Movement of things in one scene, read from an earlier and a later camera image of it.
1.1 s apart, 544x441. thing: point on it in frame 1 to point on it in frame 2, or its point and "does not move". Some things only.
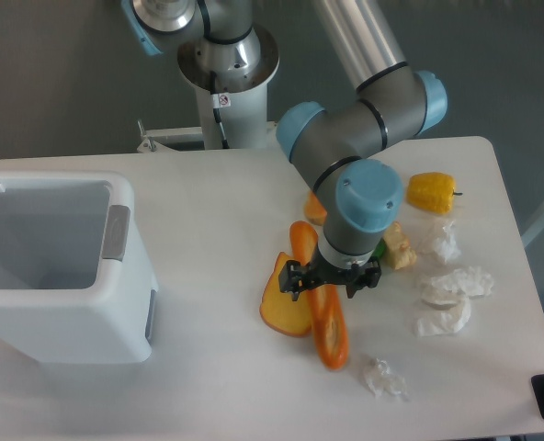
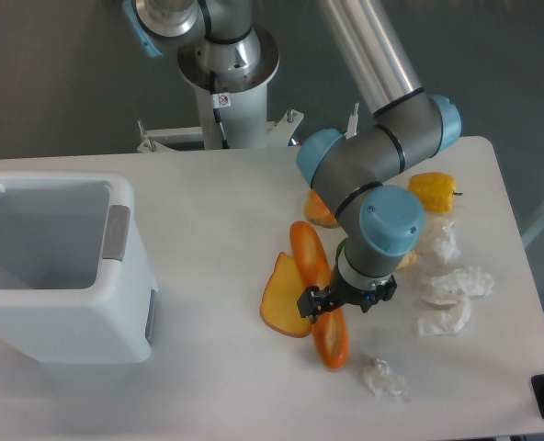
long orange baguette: (328, 311) does not move
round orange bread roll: (314, 210) does not move
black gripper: (295, 278) to (314, 301)
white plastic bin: (64, 273) does not move
